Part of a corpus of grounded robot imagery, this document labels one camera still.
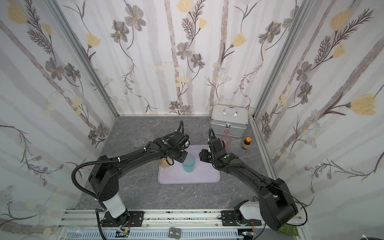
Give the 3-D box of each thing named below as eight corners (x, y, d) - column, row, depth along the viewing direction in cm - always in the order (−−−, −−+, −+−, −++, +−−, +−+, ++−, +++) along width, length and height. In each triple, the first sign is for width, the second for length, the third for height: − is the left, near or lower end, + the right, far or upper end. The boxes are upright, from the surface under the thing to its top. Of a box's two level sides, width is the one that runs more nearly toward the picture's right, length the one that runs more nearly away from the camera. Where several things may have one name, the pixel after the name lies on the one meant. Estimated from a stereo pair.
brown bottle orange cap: (242, 149, 104) (246, 141, 96) (241, 145, 106) (245, 137, 98) (247, 149, 104) (252, 141, 96) (246, 145, 106) (250, 137, 98)
